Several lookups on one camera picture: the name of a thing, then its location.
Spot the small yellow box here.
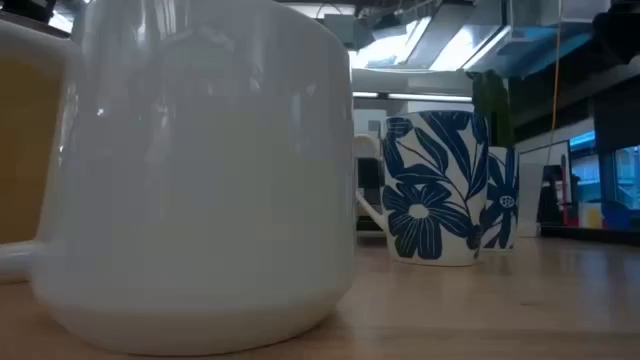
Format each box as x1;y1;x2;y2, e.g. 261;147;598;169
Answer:
579;202;604;230

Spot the grey ceiling junction box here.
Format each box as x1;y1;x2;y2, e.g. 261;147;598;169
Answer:
324;13;356;49

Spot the white faceted planter pot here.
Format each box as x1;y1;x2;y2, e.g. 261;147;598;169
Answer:
517;159;544;238

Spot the yellow hanging cable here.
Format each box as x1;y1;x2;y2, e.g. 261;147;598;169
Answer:
547;0;564;166

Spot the black floor stand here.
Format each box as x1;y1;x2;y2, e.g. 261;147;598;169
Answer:
537;164;571;227

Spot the tall green cactus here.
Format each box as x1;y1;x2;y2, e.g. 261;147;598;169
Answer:
471;69;516;149

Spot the white mug green interior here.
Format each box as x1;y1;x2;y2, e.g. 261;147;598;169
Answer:
0;0;357;357

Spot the yellow mug white handle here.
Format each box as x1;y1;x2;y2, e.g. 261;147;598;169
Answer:
0;49;69;246

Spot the blue floral white mug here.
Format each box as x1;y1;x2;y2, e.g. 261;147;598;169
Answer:
355;110;490;267
479;145;521;253

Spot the blue bin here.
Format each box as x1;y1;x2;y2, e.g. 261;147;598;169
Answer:
602;199;640;232

